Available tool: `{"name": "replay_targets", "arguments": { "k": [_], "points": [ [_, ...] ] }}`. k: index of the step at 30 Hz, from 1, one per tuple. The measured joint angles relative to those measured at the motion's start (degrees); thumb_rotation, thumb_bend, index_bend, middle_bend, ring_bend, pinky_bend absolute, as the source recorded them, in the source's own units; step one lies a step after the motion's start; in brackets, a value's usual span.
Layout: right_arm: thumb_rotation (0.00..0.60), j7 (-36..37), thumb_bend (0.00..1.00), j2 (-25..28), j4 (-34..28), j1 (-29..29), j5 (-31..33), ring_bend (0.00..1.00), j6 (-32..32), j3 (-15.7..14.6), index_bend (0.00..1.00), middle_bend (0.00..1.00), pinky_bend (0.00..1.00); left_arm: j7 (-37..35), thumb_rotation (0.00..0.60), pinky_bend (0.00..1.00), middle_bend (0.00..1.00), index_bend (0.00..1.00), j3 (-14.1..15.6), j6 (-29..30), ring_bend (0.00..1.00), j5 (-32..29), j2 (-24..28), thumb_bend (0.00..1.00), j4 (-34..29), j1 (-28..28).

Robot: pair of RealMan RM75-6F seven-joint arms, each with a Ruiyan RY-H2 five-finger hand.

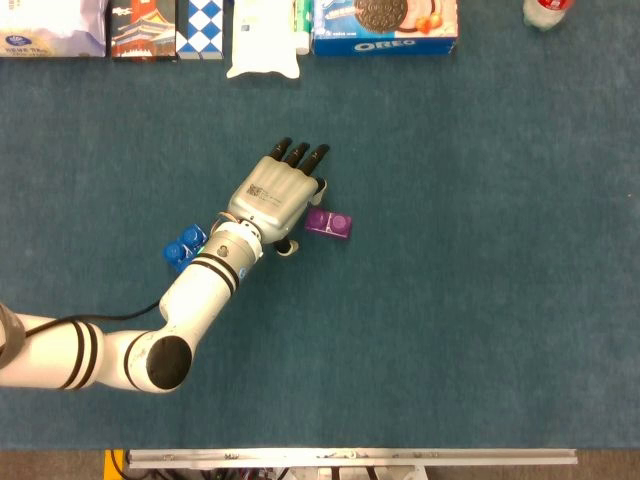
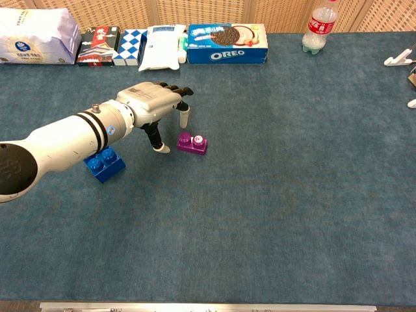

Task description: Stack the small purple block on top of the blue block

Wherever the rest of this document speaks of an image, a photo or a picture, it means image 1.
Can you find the blue building block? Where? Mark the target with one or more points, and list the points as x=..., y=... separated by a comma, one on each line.
x=177, y=250

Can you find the black red pagoda box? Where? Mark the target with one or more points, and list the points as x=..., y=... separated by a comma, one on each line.
x=142, y=30

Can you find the aluminium profile rail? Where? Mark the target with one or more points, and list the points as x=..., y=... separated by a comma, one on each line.
x=350, y=457

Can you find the white plastic pouch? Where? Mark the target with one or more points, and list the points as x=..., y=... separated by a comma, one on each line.
x=262, y=40

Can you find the blue Oreo cookie box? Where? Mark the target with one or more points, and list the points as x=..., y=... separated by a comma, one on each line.
x=385, y=30

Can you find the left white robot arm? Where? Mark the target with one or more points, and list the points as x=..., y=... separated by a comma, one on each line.
x=200, y=295

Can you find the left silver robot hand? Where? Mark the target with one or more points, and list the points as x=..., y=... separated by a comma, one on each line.
x=270, y=195

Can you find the purple building block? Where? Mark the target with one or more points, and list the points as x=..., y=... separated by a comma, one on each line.
x=331, y=226

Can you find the teal felt table cloth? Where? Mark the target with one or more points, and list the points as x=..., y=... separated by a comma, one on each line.
x=450, y=300

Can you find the white lilac tissue pack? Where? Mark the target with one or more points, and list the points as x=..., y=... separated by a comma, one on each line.
x=50, y=25

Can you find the green white tube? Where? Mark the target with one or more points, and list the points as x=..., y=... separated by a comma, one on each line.
x=303, y=25

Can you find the blue white checkered box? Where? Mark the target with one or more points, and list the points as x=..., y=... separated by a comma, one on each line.
x=200, y=27

